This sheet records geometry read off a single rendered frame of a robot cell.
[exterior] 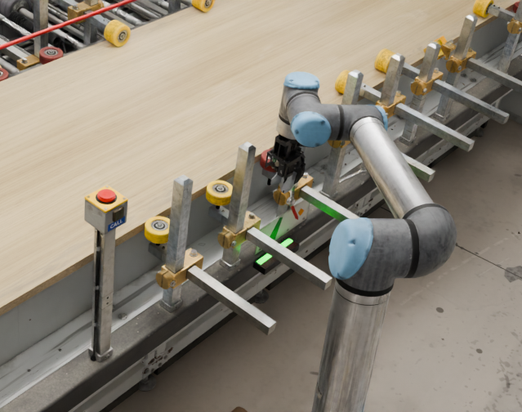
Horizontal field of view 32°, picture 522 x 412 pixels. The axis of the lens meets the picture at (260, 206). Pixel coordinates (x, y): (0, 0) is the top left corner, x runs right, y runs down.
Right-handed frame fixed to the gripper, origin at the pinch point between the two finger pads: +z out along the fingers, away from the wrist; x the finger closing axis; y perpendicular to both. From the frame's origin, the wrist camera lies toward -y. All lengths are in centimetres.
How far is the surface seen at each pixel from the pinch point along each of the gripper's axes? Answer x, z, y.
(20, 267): -30, 9, 69
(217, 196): -16.3, 8.1, 9.4
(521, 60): -8, 29, -187
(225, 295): 7.9, 15.0, 32.1
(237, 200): -7.6, 3.0, 11.8
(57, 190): -48, 9, 41
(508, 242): 23, 99, -160
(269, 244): 2.5, 15.3, 7.3
